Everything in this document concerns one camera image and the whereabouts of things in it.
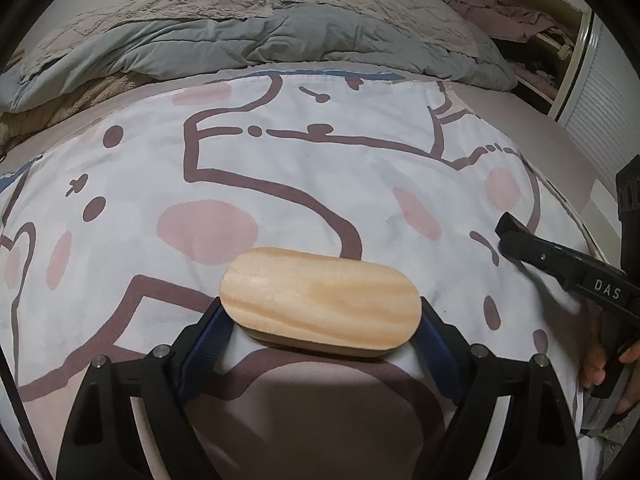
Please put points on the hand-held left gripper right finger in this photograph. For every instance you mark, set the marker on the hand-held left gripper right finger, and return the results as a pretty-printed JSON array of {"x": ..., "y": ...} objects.
[{"x": 435, "y": 355}]

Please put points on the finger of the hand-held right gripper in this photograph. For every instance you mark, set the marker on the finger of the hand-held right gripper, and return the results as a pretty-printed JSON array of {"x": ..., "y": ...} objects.
[{"x": 540, "y": 252}]

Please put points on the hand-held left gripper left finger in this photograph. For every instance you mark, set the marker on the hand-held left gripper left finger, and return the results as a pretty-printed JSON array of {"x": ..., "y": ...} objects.
[{"x": 210, "y": 340}]

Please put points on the oval wooden block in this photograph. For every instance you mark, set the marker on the oval wooden block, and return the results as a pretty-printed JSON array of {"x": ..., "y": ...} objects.
[{"x": 320, "y": 300}]

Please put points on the person's right hand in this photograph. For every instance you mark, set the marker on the person's right hand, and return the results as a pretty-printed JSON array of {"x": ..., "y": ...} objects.
[{"x": 595, "y": 355}]

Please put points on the white louvred door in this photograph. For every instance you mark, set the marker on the white louvred door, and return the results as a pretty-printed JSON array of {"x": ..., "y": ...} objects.
[{"x": 605, "y": 90}]

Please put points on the printed cartoon blanket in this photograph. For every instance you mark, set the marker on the printed cartoon blanket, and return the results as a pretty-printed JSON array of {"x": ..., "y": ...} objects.
[{"x": 300, "y": 170}]

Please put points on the pink clothes pile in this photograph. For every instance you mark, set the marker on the pink clothes pile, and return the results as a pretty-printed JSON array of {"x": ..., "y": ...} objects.
[{"x": 500, "y": 12}]

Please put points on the beige fluffy blanket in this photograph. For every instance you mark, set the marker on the beige fluffy blanket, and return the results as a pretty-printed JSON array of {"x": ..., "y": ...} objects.
[{"x": 75, "y": 105}]

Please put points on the grey duvet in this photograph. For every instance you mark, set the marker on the grey duvet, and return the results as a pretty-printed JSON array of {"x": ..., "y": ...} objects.
[{"x": 310, "y": 40}]

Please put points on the beige quilted cover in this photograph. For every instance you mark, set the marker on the beige quilted cover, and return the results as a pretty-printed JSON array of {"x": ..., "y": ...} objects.
[{"x": 200, "y": 0}]

